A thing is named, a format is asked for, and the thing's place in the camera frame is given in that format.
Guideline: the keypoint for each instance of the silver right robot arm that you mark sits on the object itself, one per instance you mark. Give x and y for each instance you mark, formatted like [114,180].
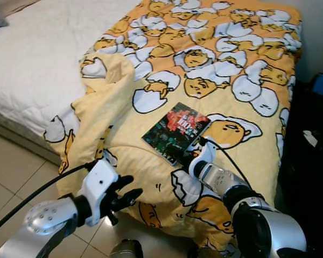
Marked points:
[269,231]

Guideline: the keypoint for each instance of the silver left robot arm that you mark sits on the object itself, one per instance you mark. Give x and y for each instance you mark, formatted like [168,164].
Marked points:
[43,220]

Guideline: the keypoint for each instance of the dark red cover book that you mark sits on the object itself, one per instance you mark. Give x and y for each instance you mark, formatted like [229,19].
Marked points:
[172,134]

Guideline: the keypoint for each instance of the white quilted mattress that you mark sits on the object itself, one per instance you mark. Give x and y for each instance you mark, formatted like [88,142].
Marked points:
[37,59]

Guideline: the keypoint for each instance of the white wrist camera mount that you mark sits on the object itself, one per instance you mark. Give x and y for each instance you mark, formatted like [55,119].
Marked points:
[204,158]
[99,185]

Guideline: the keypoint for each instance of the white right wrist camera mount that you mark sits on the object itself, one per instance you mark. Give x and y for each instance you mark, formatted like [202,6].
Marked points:
[204,158]

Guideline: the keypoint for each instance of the black bedside table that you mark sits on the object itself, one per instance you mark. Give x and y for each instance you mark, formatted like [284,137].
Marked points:
[312,204]

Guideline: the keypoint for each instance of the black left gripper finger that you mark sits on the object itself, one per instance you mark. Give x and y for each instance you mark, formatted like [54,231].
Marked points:
[124,183]
[129,198]

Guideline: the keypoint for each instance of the yellow egg cartoon blanket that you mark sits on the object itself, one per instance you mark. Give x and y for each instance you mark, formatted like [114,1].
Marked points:
[204,54]

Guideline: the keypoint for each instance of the small white object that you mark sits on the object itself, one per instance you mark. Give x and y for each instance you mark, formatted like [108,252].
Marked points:
[311,137]

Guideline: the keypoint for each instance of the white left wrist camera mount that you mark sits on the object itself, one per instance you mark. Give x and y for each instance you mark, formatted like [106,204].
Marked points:
[99,185]

